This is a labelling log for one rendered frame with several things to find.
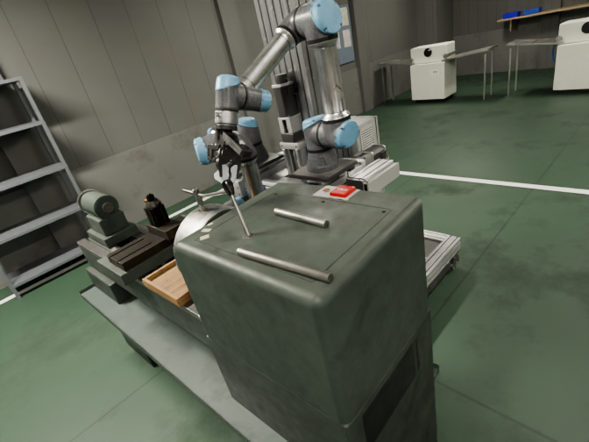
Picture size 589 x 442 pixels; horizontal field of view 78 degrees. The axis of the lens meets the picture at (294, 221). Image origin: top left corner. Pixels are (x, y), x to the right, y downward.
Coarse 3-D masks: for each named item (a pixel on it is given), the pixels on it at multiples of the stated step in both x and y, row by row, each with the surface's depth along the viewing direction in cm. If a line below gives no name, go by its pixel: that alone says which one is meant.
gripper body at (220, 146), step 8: (216, 128) 116; (224, 128) 115; (232, 128) 116; (216, 136) 119; (208, 144) 120; (216, 144) 119; (224, 144) 117; (208, 152) 120; (216, 152) 117; (224, 152) 116; (232, 152) 118; (224, 160) 116; (232, 160) 119
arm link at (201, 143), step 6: (210, 132) 189; (198, 138) 151; (204, 138) 150; (210, 138) 149; (198, 144) 149; (204, 144) 148; (210, 144) 148; (198, 150) 149; (204, 150) 149; (198, 156) 150; (204, 156) 150; (204, 162) 152; (210, 162) 153
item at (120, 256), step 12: (180, 216) 203; (144, 240) 183; (156, 240) 180; (168, 240) 181; (120, 252) 177; (132, 252) 174; (144, 252) 173; (156, 252) 177; (120, 264) 167; (132, 264) 170
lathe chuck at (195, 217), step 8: (200, 208) 132; (208, 208) 131; (216, 208) 129; (192, 216) 129; (200, 216) 127; (184, 224) 128; (192, 224) 126; (184, 232) 126; (176, 240) 128; (176, 264) 130
